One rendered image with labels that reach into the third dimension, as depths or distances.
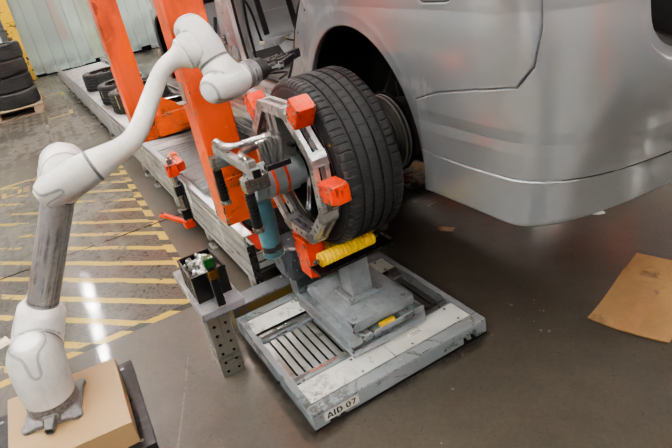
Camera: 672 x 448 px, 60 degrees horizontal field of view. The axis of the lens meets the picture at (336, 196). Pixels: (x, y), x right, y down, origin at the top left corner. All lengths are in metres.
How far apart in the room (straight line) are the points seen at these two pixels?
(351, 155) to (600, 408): 1.21
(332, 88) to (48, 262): 1.09
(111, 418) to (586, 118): 1.64
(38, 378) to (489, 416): 1.48
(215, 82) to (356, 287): 1.11
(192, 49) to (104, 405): 1.16
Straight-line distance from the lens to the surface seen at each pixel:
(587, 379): 2.39
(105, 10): 4.36
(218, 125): 2.55
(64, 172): 1.82
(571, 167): 1.67
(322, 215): 2.00
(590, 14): 1.54
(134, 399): 2.24
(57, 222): 2.03
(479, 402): 2.29
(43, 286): 2.13
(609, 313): 2.69
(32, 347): 2.02
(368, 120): 1.99
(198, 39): 1.85
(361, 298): 2.47
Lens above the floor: 1.61
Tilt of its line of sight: 24 degrees down
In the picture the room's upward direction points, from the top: 12 degrees counter-clockwise
